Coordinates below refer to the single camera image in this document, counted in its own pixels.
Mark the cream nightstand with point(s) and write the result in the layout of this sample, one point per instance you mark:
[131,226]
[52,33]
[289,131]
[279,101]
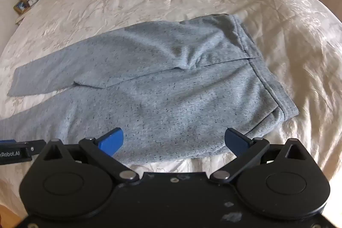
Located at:
[24,14]

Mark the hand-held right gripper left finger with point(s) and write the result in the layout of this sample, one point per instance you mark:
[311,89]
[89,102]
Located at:
[111,141]

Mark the grey pants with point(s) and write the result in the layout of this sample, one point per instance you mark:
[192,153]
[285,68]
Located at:
[160,89]

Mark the small blue picture frame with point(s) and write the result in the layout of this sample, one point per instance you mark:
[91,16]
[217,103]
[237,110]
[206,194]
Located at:
[20,6]

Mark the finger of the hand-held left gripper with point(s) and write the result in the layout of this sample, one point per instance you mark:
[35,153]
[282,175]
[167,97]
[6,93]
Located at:
[29,144]

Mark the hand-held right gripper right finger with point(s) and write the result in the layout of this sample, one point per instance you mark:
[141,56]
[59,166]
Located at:
[236,141]

